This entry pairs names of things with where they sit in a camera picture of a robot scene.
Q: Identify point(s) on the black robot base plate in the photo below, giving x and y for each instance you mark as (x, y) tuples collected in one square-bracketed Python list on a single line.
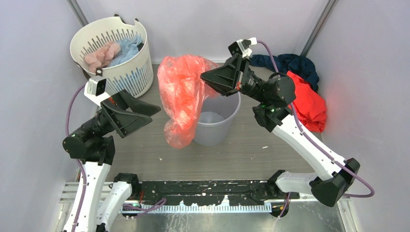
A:
[(208, 192)]

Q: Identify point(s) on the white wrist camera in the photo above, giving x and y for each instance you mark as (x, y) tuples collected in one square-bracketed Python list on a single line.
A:
[(95, 90), (242, 47)]

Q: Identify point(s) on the light blue plastic bag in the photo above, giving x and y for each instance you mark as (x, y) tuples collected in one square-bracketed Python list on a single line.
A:
[(128, 49)]

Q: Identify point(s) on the aluminium frame rail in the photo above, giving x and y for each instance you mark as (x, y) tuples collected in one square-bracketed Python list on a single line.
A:
[(224, 208)]

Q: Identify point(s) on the pink plastic bag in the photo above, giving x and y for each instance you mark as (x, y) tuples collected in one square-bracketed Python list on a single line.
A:
[(103, 56)]

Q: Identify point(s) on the white slotted laundry basket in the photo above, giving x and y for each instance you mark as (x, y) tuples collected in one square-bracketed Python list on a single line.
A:
[(134, 75)]

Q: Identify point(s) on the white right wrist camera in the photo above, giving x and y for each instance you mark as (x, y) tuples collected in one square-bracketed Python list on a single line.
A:
[(242, 47)]

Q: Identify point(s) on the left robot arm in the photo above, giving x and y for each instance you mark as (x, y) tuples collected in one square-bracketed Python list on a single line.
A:
[(92, 146)]

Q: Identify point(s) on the right aluminium corner post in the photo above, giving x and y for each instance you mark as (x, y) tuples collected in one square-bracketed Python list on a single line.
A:
[(325, 14)]

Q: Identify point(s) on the red cloth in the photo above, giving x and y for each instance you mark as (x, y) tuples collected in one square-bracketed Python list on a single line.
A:
[(309, 105)]

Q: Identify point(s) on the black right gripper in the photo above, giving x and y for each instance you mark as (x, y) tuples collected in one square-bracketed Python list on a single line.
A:
[(231, 76)]

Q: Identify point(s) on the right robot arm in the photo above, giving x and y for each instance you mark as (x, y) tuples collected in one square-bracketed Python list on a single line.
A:
[(332, 174)]

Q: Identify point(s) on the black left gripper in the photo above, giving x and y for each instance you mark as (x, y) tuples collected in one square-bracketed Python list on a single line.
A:
[(115, 108)]

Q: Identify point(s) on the aluminium corner post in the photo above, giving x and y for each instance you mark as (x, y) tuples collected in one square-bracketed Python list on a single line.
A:
[(325, 14), (78, 12)]

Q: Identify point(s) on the navy blue cloth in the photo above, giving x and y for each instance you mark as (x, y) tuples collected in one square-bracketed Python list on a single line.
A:
[(299, 65)]

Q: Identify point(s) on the left aluminium corner post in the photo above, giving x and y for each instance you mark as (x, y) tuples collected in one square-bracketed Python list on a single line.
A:
[(78, 12)]

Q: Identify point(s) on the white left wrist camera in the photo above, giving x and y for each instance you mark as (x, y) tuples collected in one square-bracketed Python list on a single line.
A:
[(95, 90)]

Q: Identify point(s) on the red plastic trash bag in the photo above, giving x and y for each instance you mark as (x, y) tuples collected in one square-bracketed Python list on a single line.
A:
[(182, 93)]

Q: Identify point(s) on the grey plastic trash bin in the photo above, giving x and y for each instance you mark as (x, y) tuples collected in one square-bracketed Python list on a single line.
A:
[(215, 119)]

